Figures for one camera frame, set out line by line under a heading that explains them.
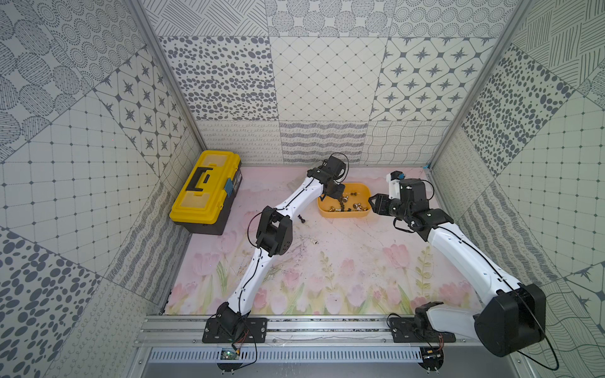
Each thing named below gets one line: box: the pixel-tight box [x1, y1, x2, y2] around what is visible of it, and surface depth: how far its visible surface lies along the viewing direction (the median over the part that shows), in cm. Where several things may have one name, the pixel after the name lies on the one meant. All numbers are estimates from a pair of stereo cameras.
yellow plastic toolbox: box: [169, 149, 243, 236], surface depth 91 cm
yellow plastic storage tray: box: [316, 182, 372, 219], surface depth 106 cm
